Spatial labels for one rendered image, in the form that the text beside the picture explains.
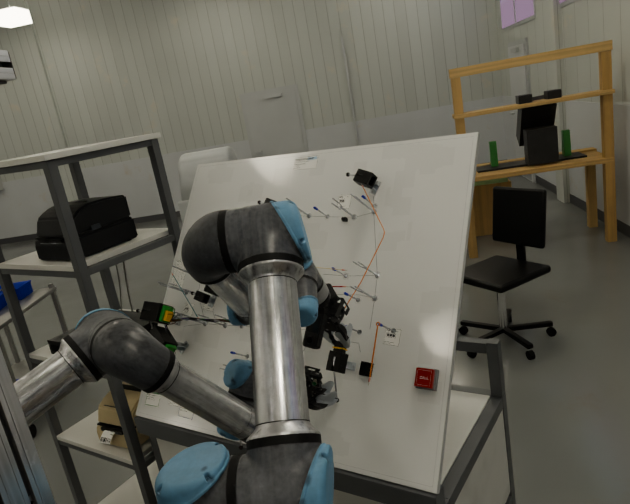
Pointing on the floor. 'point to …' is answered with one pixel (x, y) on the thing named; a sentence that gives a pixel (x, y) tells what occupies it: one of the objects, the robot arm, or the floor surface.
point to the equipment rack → (81, 437)
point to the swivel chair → (493, 273)
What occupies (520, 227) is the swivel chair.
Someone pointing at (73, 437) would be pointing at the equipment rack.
